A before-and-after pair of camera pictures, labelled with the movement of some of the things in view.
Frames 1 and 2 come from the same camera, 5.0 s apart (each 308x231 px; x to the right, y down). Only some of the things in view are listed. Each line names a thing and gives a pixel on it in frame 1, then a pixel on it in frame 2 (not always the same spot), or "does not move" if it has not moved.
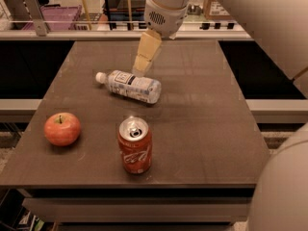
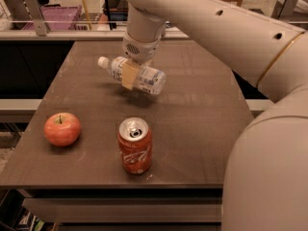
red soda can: (135, 138) does not move
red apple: (62, 129) does not move
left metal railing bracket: (33, 6) does not move
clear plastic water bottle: (142, 89) to (151, 79)
